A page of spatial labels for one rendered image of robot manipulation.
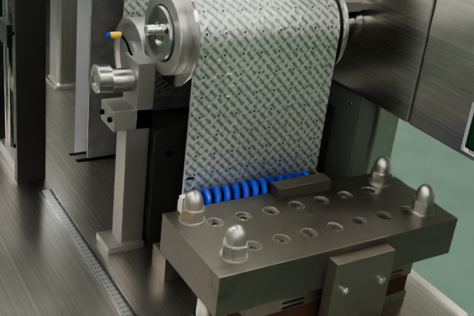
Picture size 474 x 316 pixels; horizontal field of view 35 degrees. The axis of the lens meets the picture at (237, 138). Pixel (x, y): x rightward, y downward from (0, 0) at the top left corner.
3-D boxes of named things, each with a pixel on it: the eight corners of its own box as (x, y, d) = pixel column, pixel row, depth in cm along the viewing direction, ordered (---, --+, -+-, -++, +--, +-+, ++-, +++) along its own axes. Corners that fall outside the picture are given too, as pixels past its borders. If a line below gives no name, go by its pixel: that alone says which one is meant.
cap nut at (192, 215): (173, 215, 100) (176, 186, 98) (197, 211, 102) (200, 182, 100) (185, 229, 97) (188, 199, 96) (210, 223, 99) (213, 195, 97)
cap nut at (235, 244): (214, 250, 93) (217, 220, 92) (238, 245, 95) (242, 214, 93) (228, 266, 91) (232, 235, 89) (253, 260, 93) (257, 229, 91)
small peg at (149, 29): (142, 26, 98) (146, 23, 97) (161, 25, 99) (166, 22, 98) (144, 37, 98) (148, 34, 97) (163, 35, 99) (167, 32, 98)
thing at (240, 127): (180, 198, 107) (192, 77, 99) (313, 174, 118) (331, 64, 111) (183, 200, 106) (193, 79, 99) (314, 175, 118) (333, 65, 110)
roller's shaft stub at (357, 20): (308, 33, 116) (312, 5, 115) (343, 31, 120) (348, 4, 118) (325, 41, 113) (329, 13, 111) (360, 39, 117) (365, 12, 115)
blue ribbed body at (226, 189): (184, 207, 107) (185, 186, 105) (305, 184, 117) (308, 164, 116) (195, 219, 104) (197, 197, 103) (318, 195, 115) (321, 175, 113)
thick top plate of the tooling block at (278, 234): (159, 250, 103) (162, 212, 101) (379, 202, 123) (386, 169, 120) (214, 318, 91) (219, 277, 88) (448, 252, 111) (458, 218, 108)
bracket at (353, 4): (318, 3, 115) (320, -9, 115) (347, 2, 118) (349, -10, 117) (338, 13, 112) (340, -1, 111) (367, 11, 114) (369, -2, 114)
